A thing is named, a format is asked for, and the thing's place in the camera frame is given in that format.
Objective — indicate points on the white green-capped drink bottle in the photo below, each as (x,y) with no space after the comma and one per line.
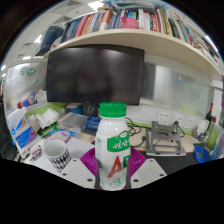
(113,150)

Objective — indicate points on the blue tissue box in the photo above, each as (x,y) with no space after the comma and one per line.
(23,135)

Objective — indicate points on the dark wine bottle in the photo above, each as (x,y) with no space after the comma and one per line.
(209,113)

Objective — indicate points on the white wall socket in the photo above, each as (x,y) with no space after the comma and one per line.
(179,120)
(191,122)
(163,117)

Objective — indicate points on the blue flat box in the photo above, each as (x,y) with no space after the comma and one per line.
(92,123)

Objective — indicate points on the pile of white tissues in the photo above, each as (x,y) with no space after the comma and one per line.
(45,118)

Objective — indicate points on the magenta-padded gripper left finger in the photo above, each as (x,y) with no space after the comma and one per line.
(78,173)

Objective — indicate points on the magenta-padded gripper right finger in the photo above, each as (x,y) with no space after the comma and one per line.
(146,173)

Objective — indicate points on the ceiling lights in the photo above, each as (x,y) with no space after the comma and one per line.
(96,5)

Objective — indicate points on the black red-edged desk mat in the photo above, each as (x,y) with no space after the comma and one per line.
(180,163)

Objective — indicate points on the black-white checkered mug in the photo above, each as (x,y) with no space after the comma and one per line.
(59,160)

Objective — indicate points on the clear plastic box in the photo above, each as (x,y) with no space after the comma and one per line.
(71,121)

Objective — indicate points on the wall shelf with books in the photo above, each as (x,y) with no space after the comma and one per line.
(140,38)

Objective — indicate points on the black computer monitor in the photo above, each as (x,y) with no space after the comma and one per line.
(95,75)

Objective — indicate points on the white paper sheet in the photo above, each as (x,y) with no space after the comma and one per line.
(80,146)

